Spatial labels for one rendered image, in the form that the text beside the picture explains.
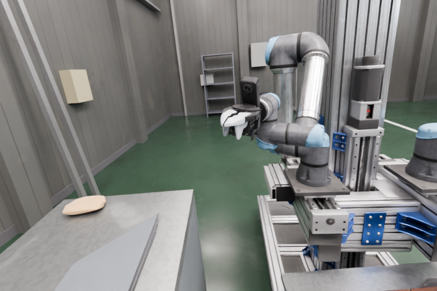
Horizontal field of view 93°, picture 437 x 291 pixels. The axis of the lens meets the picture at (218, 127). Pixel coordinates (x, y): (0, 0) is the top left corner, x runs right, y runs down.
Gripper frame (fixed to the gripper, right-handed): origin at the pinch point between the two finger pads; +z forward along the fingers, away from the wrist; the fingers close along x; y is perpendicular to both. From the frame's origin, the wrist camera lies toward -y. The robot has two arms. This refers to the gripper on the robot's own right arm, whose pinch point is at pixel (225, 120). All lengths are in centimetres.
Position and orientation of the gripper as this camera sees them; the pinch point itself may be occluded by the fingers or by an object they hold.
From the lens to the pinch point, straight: 46.5
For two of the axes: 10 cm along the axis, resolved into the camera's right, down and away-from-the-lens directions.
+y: -0.3, 9.4, 3.4
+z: -5.0, 2.8, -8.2
